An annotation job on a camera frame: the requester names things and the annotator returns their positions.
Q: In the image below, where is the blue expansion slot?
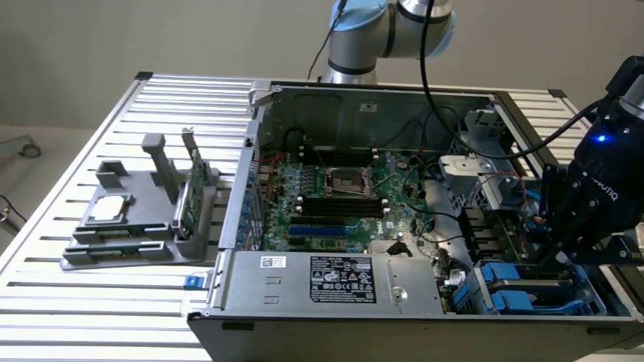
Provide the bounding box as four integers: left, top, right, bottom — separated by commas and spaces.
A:
288, 224, 350, 235

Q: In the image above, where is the black RAM slot bank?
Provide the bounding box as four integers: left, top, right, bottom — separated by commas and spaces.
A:
298, 194, 390, 219
299, 145, 382, 167

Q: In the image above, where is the grey plastic parts rack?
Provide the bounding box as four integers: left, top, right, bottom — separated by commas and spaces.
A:
59, 132, 224, 271

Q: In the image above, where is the green motherboard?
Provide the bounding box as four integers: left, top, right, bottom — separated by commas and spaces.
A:
251, 149, 458, 265

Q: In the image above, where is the silver CPU chip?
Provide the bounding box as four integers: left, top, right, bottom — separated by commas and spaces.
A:
86, 195, 136, 224

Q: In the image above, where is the metal CPU socket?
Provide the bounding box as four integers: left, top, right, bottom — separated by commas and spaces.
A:
323, 164, 380, 198

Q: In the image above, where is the thin black cable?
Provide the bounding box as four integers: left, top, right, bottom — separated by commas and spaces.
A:
306, 0, 350, 82

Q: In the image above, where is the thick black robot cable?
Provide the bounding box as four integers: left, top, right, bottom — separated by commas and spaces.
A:
419, 0, 614, 160

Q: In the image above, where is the silver metal drive cage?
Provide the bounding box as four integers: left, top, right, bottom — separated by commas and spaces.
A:
436, 152, 527, 212

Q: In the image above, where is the blue disk bay caddy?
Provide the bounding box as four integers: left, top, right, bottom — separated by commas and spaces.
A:
487, 288, 535, 314
475, 262, 527, 284

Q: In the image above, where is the silver power supply unit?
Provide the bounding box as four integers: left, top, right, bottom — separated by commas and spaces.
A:
214, 250, 446, 317

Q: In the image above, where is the green graphics card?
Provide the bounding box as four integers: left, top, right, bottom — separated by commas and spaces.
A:
172, 127, 214, 241

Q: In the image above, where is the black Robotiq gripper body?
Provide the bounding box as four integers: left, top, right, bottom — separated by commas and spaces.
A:
563, 107, 644, 242

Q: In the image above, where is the open grey PC case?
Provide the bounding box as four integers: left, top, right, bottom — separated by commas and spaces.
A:
187, 79, 644, 362

